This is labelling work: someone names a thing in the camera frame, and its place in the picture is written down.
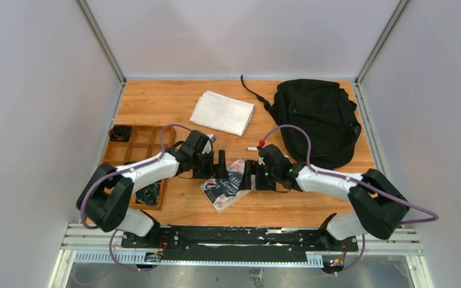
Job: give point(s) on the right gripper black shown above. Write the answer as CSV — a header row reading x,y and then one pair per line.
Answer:
x,y
253,167

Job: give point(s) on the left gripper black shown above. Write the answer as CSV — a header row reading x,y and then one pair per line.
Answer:
x,y
213,165

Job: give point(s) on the Little Women book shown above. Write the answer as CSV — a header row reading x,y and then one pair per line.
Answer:
x,y
223,193

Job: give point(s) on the black student backpack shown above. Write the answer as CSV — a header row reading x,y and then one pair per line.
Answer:
x,y
317,121

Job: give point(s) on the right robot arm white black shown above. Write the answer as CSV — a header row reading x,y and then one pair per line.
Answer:
x,y
377,206

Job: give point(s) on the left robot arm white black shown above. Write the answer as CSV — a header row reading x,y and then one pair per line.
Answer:
x,y
105,201

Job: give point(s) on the folded white cloth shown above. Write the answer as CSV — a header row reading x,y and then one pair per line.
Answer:
x,y
222,113

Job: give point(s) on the wooden compartment tray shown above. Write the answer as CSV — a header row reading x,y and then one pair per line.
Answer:
x,y
128,144

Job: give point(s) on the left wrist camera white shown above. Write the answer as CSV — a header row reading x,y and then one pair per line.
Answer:
x,y
208,148

